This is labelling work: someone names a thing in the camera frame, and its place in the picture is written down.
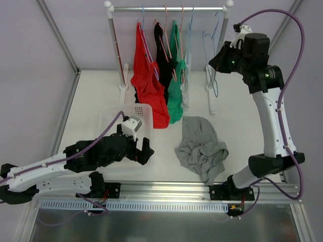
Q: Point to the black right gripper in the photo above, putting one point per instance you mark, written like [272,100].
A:
[221,58]

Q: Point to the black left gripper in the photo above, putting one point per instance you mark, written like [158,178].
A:
[136,151]

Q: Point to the light blue hanger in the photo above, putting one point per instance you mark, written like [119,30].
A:
[188,41]
[210,53]

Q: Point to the white tank top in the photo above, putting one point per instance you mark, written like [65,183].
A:
[185,85]

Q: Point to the grey tank top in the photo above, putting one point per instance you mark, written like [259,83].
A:
[200,150]

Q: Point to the green tank top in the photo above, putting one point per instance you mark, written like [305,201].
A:
[174,90]

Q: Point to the pink hanger of green top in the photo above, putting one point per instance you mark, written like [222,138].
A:
[181,45]

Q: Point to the red tank top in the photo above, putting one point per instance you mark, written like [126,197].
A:
[148,88]

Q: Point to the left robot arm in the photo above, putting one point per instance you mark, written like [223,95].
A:
[73,170]

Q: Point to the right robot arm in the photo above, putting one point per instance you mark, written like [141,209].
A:
[248,56]

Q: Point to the black tank top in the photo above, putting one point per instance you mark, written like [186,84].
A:
[143,59]

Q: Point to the pink hanger of black top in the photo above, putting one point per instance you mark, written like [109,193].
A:
[166,43]

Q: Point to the blue hanger of red top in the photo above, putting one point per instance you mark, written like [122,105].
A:
[143,36]

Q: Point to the white plastic basket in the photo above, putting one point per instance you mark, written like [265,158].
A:
[142,112]

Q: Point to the white clothes rack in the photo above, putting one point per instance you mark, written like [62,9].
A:
[123,68]

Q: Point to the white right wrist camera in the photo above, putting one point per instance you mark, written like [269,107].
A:
[241,30]

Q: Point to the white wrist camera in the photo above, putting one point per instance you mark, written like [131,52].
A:
[241,30]
[130,126]

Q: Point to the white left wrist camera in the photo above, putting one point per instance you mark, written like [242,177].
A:
[130,126]

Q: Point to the white slotted cable duct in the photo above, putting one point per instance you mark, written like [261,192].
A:
[136,206]

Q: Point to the aluminium mounting rail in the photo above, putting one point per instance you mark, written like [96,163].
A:
[166,191]

